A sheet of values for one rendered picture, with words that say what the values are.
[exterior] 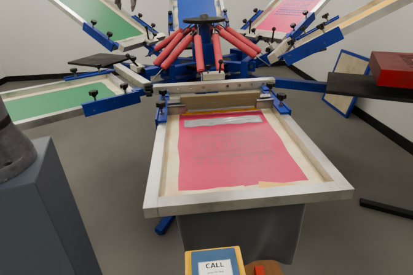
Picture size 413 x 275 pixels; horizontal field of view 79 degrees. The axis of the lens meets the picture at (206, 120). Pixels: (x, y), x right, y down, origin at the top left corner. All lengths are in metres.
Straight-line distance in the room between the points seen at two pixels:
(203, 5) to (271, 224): 2.46
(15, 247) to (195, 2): 2.75
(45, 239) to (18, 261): 0.07
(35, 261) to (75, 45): 5.20
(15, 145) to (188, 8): 2.56
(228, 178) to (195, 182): 0.11
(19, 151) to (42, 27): 5.33
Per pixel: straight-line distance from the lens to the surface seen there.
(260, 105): 1.23
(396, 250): 2.14
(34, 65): 6.15
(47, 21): 5.82
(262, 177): 0.84
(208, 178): 0.83
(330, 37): 1.47
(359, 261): 1.98
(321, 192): 0.78
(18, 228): 0.62
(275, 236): 1.04
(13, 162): 0.58
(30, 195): 0.57
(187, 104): 1.18
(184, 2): 3.05
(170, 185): 0.82
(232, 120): 1.16
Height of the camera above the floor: 1.49
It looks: 27 degrees down
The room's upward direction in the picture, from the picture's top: 2 degrees counter-clockwise
